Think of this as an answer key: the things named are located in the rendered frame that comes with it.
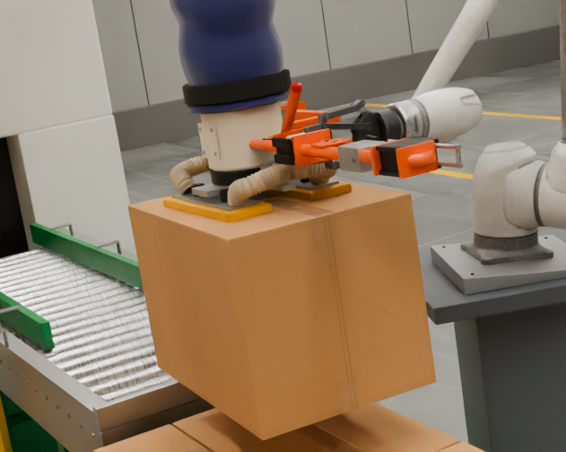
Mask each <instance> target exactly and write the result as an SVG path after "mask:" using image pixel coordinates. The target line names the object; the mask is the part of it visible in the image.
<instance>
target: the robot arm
mask: <svg viewBox="0 0 566 452"><path fill-rule="evenodd" d="M559 1H560V54H561V107H562V139H561V140H560V141H559V142H558V143H557V144H556V145H555V146H554V147H553V149H552V152H551V157H550V160H549V163H547V162H544V161H540V160H538V159H537V155H536V152H535V151H534V150H533V149H532V148H531V147H530V146H529V145H526V144H524V143H522V142H504V143H495V144H491V145H488V146H487V147H486V148H485V149H484V151H483V153H482V154H481V156H480V157H479V159H478V161H477V163H476V166H475V173H474V177H473V186H472V211H473V220H474V230H475V233H474V241H468V242H463V243H461V244H460V249H461V250H464V251H466V252H468V253H469V254H470V255H472V256H474V257H475V258H477V259H478V260H480V261H481V264H482V265H495V264H499V263H507V262H515V261H523V260H531V259H539V258H552V257H553V251H552V250H551V249H549V248H545V247H543V246H542V245H541V244H540V243H539V242H538V234H537V228H539V227H551V228H555V229H562V230H566V0H559ZM498 2H499V0H467V1H466V4H465V6H464V8H463V10H462V11H461V13H460V15H459V16H458V17H457V20H456V22H455V23H454V25H453V27H452V29H451V30H450V32H449V34H448V36H447V37H446V39H445V40H444V42H443V44H442V46H441V47H440V50H439V52H438V53H437V55H436V56H435V57H434V59H433V61H432V63H431V65H430V67H429V69H428V70H427V72H426V74H425V76H424V77H423V78H422V81H421V82H420V84H419V86H418V88H417V89H416V91H415V93H414V95H413V97H412V98H411V99H409V100H404V101H399V102H396V103H391V104H389V105H387V106H386V108H385V109H380V110H376V111H368V110H367V109H366V108H365V101H364V100H355V101H354V102H353V103H351V104H350V105H348V106H345V107H341V108H339V109H333V110H329V111H327V112H323V113H320V114H318V122H317V123H316V124H315V125H312V126H305V127H304V128H303V130H304V133H300V134H296V135H302V134H306V133H310V132H314V131H318V130H322V129H326V128H329V129H330V130H347V129H351V132H352V135H353V136H352V141H351V142H349V143H354V142H359V141H362V140H367V138H366V135H373V136H377V137H378V138H379V141H383V142H387V140H388V139H391V140H400V139H404V138H411V137H415V136H416V137H428V138H438V139H439V142H438V143H448V142H450V141H452V140H455V139H457V137H458V136H460V135H463V134H466V133H467V132H469V131H470V130H472V129H473V128H474V127H475V126H477V125H478V124H479V123H480V122H481V119H482V116H483V109H482V104H481V102H480V100H479V98H478V97H477V95H476V94H475V92H474V91H472V90H470V89H467V88H459V87H449V88H446V86H447V85H448V82H449V81H450V79H451V78H452V76H453V74H454V73H455V72H456V70H457V69H458V67H459V65H460V64H461V62H462V61H463V59H464V58H465V56H466V54H467V52H468V51H469V49H470V48H471V47H472V46H473V44H474V42H475V40H476V39H477V37H478V36H479V34H480V32H481V31H482V29H483V27H484V25H485V24H486V23H487V21H488V20H489V18H490V16H491V15H492V12H493V10H494V8H495V7H496V5H497V3H498ZM353 112H361V114H360V115H359V116H358V117H357V118H356V119H355V120H354V122H353V123H327V121H328V119H331V118H335V117H341V116H343V115H347V114H350V113H353ZM292 136H295V135H289V136H287V137H286V138H288V139H292Z"/></svg>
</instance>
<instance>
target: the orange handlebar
mask: <svg viewBox="0 0 566 452"><path fill-rule="evenodd" d="M323 112H326V111H322V110H302V109H297V112H296V117H295V119H298V120H297V121H294V124H293V128H292V130H296V129H300V128H304V127H305V126H312V125H315V124H316V123H317V122H318V114H320V113H323ZM340 120H341V117H335V118H331V119H328V121H327V123H336V122H339V121H340ZM351 141H352V139H345V138H336V139H332V140H329V139H326V140H321V141H320V142H319V143H313V144H303V145H302V146H301V147H300V153H301V154H302V155H305V156H312V157H316V158H313V160H314V161H332V160H339V155H338V150H337V147H338V146H340V145H344V144H348V143H349V142H351ZM249 147H250V148H251V149H253V150H259V151H267V152H275V150H274V147H273V146H272V141H268V140H259V139H252V140H251V141H250V142H249ZM358 158H359V159H360V161H361V162H365V163H372V160H371V154H370V151H367V150H363V151H361V152H360V154H359V157H358ZM435 160H436V155H435V152H434V151H431V150H429V151H427V152H421V153H416V154H412V155H410V156H409V157H408V159H407V164H408V166H409V167H411V168H418V167H422V166H427V165H430V164H432V163H433V162H435Z"/></svg>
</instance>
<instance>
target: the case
mask: <svg viewBox="0 0 566 452"><path fill-rule="evenodd" d="M346 183H350V184H351V186H352V191H351V192H347V193H343V194H341V195H337V196H330V197H327V198H323V199H320V200H317V201H313V202H311V201H306V200H301V199H296V198H291V197H286V196H278V195H273V194H268V193H266V198H264V199H260V200H257V201H259V202H264V203H269V204H271V206H272V210H273V211H272V212H271V213H266V214H262V215H258V216H255V217H251V218H247V219H245V220H241V221H237V222H231V223H228V222H222V221H218V220H215V219H211V218H207V217H204V216H200V215H196V214H192V213H186V212H182V211H180V210H176V209H172V208H169V207H165V206H164V205H163V202H162V199H163V198H166V197H170V196H164V197H161V198H157V199H153V200H149V201H145V202H141V203H137V204H131V205H129V206H128V211H129V217H130V222H131V226H132V231H133V236H134V241H135V250H136V254H137V259H138V264H139V269H140V274H141V278H142V284H143V288H144V297H145V302H146V307H147V312H148V317H149V321H150V326H151V331H152V339H153V345H154V350H155V354H156V360H157V364H158V368H160V369H161V370H163V371H164V372H166V373H167V374H169V375H170V376H171V377H173V378H174V379H176V380H177V381H178V382H179V383H181V384H182V385H184V386H185V387H187V388H188V389H190V390H191V391H193V392H194V393H196V394H197V395H198V396H200V397H202V398H203V399H204V400H205V401H206V402H208V403H209V404H211V405H213V406H214V407H215V408H217V409H218V410H220V411H221V412H223V413H224V414H226V415H227V416H229V417H230V418H232V419H233V420H234V421H235V422H237V423H238V424H240V425H241V426H243V427H244V428H245V429H247V430H249V431H250V432H252V433H253V434H254V435H256V436H257V437H259V438H260V439H262V440H265V439H270V438H272V437H275V436H278V435H281V434H284V433H286V432H289V431H292V430H297V429H299V428H302V427H305V426H308V425H310V424H312V423H315V422H320V421H323V420H325V419H328V418H331V417H334V416H337V415H339V414H342V413H347V412H350V411H352V410H355V409H357V408H360V407H363V406H365V405H368V404H373V403H376V402H378V401H381V400H384V399H387V398H390V397H392V396H397V395H400V394H403V393H405V392H407V391H410V390H413V389H416V388H418V387H423V386H426V385H429V384H431V383H434V382H436V376H435V369H434V362H433V355H432V348H431V336H430V329H429V322H428V316H427V308H426V302H425V295H424V288H423V282H422V269H421V262H420V256H419V248H418V242H417V236H416V228H415V222H414V209H413V202H412V196H411V194H410V193H406V192H401V191H395V190H391V189H385V188H380V187H371V186H366V185H361V184H355V183H351V182H346Z"/></svg>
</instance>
